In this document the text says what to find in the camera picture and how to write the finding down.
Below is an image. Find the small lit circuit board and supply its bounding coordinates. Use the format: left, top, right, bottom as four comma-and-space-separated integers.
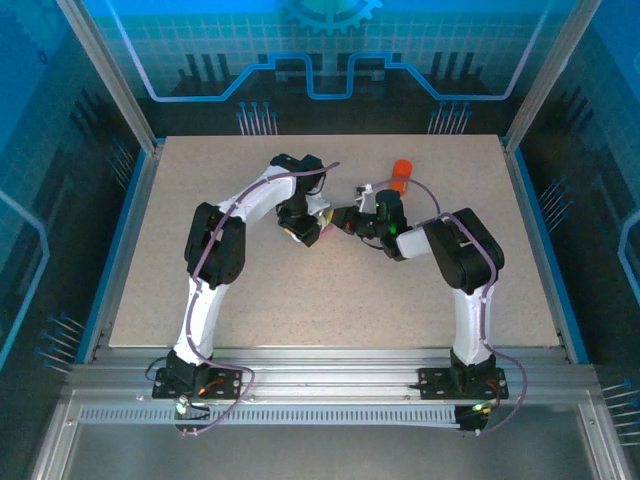
172, 392, 211, 419
455, 401, 490, 435

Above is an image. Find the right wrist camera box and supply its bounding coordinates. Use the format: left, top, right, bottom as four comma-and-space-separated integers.
353, 182, 376, 212

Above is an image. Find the grey slotted cable duct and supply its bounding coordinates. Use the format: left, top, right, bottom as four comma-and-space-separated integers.
79, 405, 459, 426

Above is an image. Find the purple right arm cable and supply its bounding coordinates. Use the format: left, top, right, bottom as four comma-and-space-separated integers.
372, 174, 530, 435

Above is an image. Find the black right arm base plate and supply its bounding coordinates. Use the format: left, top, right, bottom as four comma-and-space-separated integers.
417, 367, 510, 401

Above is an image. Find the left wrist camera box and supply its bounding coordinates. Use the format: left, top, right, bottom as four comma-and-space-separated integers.
304, 193, 332, 217

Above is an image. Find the blue printed back panel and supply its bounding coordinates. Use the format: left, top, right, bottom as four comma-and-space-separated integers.
82, 0, 591, 137

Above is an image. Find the orange pill bottle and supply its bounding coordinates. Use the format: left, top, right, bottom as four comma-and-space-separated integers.
389, 170, 414, 196

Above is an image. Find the aluminium mounting rail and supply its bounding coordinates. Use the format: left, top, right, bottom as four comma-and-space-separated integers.
67, 347, 596, 399

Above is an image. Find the aluminium frame post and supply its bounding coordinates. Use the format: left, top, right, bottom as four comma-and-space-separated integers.
502, 0, 604, 154
55, 0, 162, 154

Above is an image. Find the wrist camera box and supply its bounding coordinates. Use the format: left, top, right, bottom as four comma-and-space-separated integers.
304, 193, 332, 217
353, 182, 376, 212

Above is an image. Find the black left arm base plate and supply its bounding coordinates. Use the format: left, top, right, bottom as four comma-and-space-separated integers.
152, 367, 245, 401

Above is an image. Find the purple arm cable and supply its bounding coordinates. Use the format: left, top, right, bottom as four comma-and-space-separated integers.
372, 174, 530, 435
177, 160, 341, 437

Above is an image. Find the blue printed side panel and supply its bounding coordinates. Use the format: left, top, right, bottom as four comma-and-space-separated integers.
0, 0, 151, 371
514, 0, 640, 371

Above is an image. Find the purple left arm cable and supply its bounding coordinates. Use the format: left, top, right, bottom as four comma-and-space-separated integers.
177, 160, 341, 437

